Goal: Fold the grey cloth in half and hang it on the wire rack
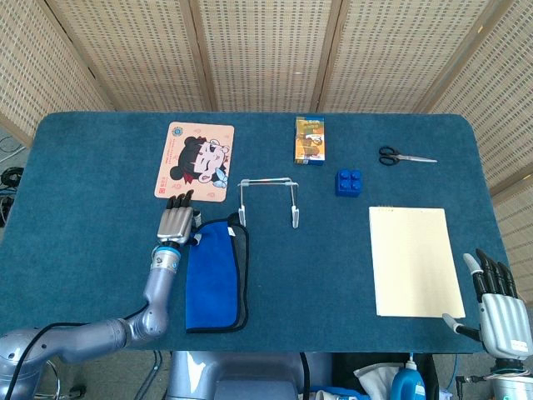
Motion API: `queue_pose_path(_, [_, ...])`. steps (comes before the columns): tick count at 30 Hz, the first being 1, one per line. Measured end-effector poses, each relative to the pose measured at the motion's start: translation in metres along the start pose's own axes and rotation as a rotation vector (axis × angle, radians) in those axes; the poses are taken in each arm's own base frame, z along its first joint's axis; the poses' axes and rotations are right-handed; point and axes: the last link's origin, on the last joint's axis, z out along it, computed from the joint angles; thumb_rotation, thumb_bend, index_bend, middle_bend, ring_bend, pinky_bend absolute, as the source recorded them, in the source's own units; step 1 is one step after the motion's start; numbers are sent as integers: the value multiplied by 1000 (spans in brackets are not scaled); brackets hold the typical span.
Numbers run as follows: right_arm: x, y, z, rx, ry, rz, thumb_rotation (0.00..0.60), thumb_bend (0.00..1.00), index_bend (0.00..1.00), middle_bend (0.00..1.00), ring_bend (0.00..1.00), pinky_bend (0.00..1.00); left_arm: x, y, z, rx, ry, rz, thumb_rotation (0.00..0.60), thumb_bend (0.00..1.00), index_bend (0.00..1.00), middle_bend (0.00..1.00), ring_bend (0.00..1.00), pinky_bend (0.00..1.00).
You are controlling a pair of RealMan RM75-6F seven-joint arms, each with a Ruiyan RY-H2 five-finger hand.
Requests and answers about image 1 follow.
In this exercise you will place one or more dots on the silver-blue robot torso base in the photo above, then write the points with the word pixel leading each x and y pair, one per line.
pixel 233 375

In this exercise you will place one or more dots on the blue building block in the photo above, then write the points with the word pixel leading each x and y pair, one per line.
pixel 349 183

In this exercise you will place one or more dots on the blue bottle white cap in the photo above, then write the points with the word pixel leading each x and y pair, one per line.
pixel 408 385

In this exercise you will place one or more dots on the pink cartoon girl mouse pad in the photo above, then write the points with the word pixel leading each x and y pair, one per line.
pixel 195 158

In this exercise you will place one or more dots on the white crumpled cloth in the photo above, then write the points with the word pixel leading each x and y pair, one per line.
pixel 377 377

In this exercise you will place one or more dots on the grey and blue cloth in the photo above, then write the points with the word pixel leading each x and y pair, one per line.
pixel 212 283

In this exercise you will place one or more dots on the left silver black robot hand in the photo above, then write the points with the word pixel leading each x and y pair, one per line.
pixel 175 223

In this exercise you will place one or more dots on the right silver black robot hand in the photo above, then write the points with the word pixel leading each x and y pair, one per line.
pixel 504 325

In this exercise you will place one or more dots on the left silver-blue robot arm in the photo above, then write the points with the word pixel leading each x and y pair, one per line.
pixel 158 291

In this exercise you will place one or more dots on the blue felt table cover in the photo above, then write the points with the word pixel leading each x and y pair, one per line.
pixel 104 208

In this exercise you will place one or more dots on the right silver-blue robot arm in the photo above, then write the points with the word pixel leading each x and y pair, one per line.
pixel 510 383

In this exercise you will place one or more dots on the chrome stool frame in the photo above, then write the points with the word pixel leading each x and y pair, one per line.
pixel 56 379

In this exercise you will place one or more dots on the woven bamboo folding screen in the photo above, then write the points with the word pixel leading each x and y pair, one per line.
pixel 266 50

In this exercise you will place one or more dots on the yellow orange card box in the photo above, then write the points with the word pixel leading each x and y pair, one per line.
pixel 310 141

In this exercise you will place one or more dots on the blue plastic item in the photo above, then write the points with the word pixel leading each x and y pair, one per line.
pixel 337 393

